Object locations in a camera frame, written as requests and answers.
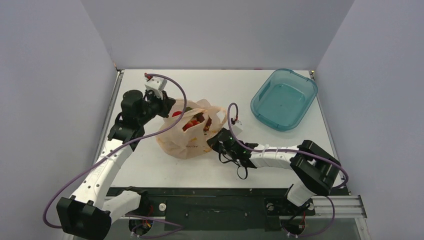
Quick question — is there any red fake grape bunch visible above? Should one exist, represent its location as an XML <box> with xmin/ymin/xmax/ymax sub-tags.
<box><xmin>182</xmin><ymin>119</ymin><xmax>201</xmax><ymax>132</ymax></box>

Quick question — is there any teal plastic tray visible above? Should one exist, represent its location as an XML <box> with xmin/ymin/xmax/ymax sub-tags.
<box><xmin>250</xmin><ymin>68</ymin><xmax>318</xmax><ymax>132</ymax></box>

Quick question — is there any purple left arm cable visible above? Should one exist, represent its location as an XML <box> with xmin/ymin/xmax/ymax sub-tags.
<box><xmin>43</xmin><ymin>73</ymin><xmax>188</xmax><ymax>239</ymax></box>

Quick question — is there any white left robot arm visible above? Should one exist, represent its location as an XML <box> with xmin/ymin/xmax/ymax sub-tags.
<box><xmin>56</xmin><ymin>90</ymin><xmax>176</xmax><ymax>240</ymax></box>

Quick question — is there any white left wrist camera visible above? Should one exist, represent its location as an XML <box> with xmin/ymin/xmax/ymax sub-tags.
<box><xmin>145</xmin><ymin>75</ymin><xmax>168</xmax><ymax>100</ymax></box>

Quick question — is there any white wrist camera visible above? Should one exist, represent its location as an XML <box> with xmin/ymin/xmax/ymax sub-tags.
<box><xmin>230</xmin><ymin>118</ymin><xmax>243</xmax><ymax>136</ymax></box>
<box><xmin>145</xmin><ymin>75</ymin><xmax>168</xmax><ymax>100</ymax></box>

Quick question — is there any orange translucent plastic bag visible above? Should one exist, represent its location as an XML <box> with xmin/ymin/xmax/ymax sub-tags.
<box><xmin>155</xmin><ymin>99</ymin><xmax>227</xmax><ymax>159</ymax></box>

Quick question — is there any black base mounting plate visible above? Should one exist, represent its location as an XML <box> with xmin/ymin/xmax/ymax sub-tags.
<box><xmin>116</xmin><ymin>187</ymin><xmax>349</xmax><ymax>232</ymax></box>

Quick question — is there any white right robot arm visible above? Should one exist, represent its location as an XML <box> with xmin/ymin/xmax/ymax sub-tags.
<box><xmin>207</xmin><ymin>128</ymin><xmax>341</xmax><ymax>214</ymax></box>

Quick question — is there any red fake apple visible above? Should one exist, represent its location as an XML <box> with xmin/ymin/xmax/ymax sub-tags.
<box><xmin>172</xmin><ymin>111</ymin><xmax>182</xmax><ymax>117</ymax></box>

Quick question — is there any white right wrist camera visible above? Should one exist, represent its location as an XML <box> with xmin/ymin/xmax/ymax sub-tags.
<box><xmin>230</xmin><ymin>118</ymin><xmax>243</xmax><ymax>136</ymax></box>

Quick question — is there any dark purple fake fruit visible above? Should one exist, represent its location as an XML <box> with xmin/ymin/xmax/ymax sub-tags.
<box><xmin>194</xmin><ymin>112</ymin><xmax>205</xmax><ymax>123</ymax></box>

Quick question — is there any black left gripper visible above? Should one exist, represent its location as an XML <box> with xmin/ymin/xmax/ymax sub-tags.
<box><xmin>137</xmin><ymin>90</ymin><xmax>176</xmax><ymax>126</ymax></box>

